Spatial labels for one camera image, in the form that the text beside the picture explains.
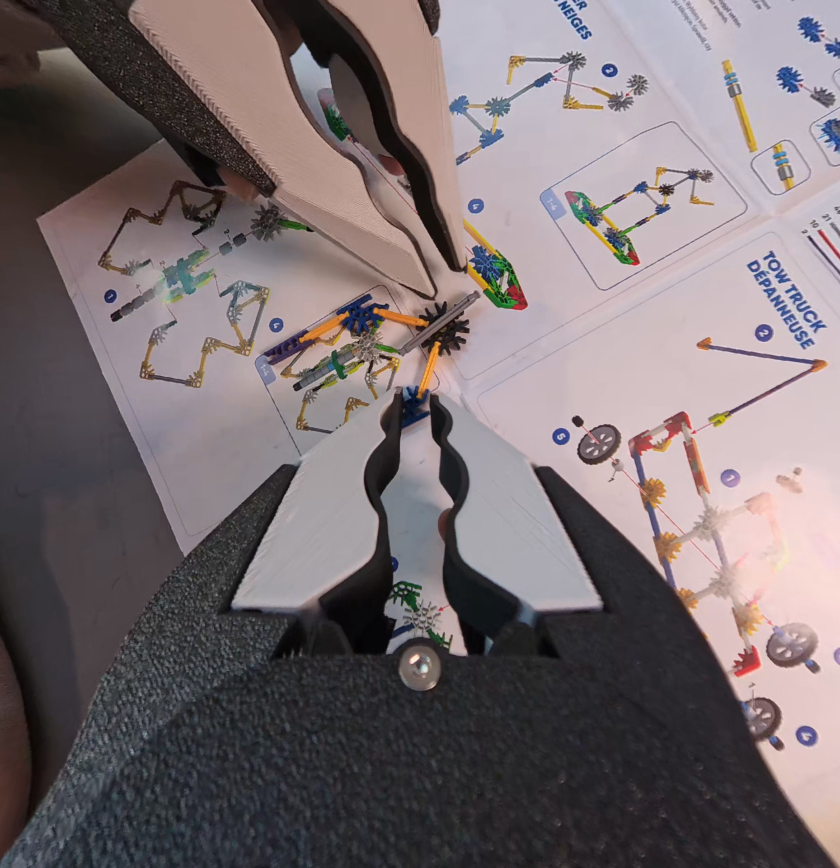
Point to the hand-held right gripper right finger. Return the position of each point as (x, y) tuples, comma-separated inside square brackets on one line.
[(521, 536)]

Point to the person's left forearm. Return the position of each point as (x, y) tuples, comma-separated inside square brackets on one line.
[(6, 61)]

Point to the grey desk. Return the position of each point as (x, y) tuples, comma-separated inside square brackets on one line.
[(67, 407)]

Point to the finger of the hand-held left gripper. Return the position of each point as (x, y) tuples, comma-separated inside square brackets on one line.
[(430, 108), (270, 102)]

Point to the white instruction sheet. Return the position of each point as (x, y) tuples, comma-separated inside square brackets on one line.
[(596, 325)]

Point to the grey toy rod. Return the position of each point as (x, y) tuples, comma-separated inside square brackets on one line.
[(440, 324)]

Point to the blue yellow toy rod model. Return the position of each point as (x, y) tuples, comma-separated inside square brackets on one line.
[(362, 315)]

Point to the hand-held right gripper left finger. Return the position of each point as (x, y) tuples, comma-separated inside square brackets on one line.
[(311, 529)]

